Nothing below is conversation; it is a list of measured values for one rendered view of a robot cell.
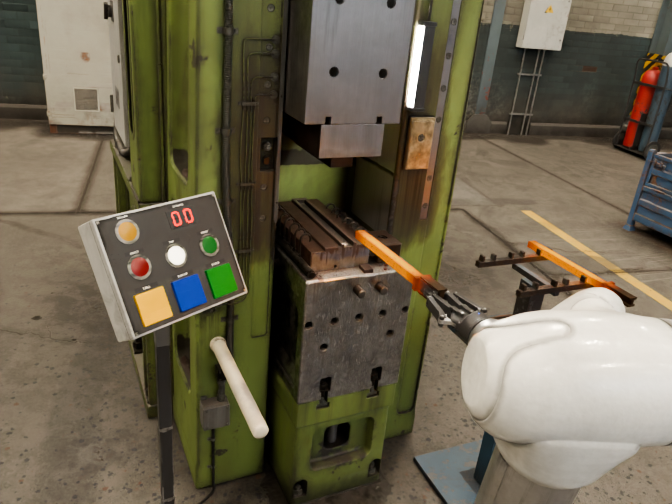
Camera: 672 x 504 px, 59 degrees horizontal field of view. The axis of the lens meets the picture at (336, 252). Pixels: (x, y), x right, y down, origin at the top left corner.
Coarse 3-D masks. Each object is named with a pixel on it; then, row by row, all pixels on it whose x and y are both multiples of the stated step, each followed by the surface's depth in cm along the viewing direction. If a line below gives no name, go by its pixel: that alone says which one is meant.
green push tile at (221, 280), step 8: (224, 264) 151; (208, 272) 147; (216, 272) 149; (224, 272) 151; (232, 272) 153; (208, 280) 148; (216, 280) 149; (224, 280) 150; (232, 280) 152; (216, 288) 148; (224, 288) 150; (232, 288) 152; (216, 296) 148
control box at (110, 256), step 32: (96, 224) 130; (160, 224) 141; (192, 224) 147; (224, 224) 154; (96, 256) 132; (128, 256) 134; (160, 256) 140; (192, 256) 146; (224, 256) 153; (128, 288) 133; (128, 320) 131
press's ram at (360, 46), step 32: (320, 0) 148; (352, 0) 152; (384, 0) 155; (288, 32) 164; (320, 32) 151; (352, 32) 155; (384, 32) 159; (288, 64) 166; (320, 64) 155; (352, 64) 159; (384, 64) 163; (288, 96) 168; (320, 96) 158; (352, 96) 162; (384, 96) 167
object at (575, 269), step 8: (536, 248) 207; (544, 248) 205; (544, 256) 204; (552, 256) 201; (560, 256) 200; (560, 264) 198; (568, 264) 194; (576, 264) 195; (576, 272) 192; (584, 272) 189; (592, 280) 186; (600, 280) 185; (608, 288) 182; (616, 288) 179; (624, 296) 176; (632, 296) 175; (624, 304) 176; (632, 304) 176
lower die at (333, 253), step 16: (288, 208) 208; (304, 208) 206; (320, 208) 210; (288, 224) 197; (304, 224) 195; (320, 224) 194; (336, 224) 197; (304, 240) 186; (320, 240) 184; (336, 240) 184; (352, 240) 184; (304, 256) 183; (320, 256) 179; (336, 256) 182; (352, 256) 185; (368, 256) 187
